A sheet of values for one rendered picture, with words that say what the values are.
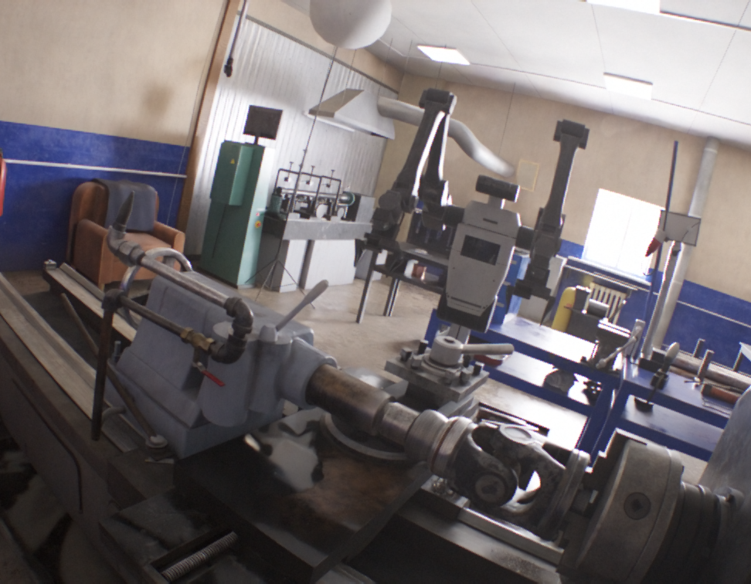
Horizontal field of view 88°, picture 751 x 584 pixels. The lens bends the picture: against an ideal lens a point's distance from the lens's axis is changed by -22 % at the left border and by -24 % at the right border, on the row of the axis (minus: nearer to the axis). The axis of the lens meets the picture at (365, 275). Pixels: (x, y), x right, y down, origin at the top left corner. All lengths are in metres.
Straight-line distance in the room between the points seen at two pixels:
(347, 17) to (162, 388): 3.81
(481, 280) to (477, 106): 6.74
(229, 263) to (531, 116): 5.25
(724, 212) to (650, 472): 7.30
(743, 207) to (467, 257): 6.51
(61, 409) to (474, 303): 1.42
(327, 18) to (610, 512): 4.24
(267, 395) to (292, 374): 0.06
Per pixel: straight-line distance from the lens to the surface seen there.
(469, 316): 1.89
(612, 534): 0.69
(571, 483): 0.73
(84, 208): 4.75
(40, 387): 1.30
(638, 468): 0.71
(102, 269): 4.38
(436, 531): 1.04
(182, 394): 1.01
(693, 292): 7.85
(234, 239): 5.23
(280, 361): 0.87
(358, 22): 4.45
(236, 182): 5.05
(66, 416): 1.19
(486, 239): 1.84
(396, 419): 0.81
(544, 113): 8.14
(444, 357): 0.97
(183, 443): 1.00
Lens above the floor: 1.48
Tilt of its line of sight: 12 degrees down
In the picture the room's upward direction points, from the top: 14 degrees clockwise
